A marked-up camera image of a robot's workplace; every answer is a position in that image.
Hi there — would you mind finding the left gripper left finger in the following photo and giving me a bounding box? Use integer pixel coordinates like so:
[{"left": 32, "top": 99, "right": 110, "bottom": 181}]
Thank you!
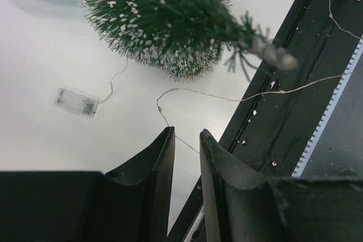
[{"left": 1, "top": 127, "right": 175, "bottom": 241}]

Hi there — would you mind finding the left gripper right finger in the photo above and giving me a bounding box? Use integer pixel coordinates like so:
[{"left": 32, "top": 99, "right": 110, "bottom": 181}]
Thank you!
[{"left": 200, "top": 130, "right": 362, "bottom": 241}]

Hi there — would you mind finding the small green christmas tree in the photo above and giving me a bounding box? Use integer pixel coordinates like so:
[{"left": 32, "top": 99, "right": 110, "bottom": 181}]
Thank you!
[{"left": 82, "top": 0, "right": 299, "bottom": 81}]

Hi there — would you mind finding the clear battery box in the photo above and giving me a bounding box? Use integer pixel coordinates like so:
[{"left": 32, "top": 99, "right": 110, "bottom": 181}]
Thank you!
[{"left": 54, "top": 88, "right": 99, "bottom": 118}]

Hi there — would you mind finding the white cable duct strip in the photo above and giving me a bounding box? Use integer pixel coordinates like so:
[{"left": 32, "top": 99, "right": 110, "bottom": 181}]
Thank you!
[{"left": 292, "top": 41, "right": 362, "bottom": 177}]

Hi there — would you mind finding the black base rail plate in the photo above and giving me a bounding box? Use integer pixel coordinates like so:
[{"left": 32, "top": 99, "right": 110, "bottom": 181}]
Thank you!
[{"left": 167, "top": 0, "right": 363, "bottom": 242}]

